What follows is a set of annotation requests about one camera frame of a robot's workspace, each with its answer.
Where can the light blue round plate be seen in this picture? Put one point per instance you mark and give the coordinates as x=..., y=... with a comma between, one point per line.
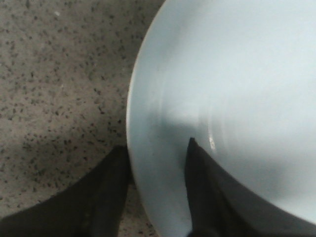
x=239, y=76

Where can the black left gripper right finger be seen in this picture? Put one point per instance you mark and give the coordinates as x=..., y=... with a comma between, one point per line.
x=220, y=206

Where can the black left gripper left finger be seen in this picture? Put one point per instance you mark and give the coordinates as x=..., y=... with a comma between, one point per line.
x=92, y=207

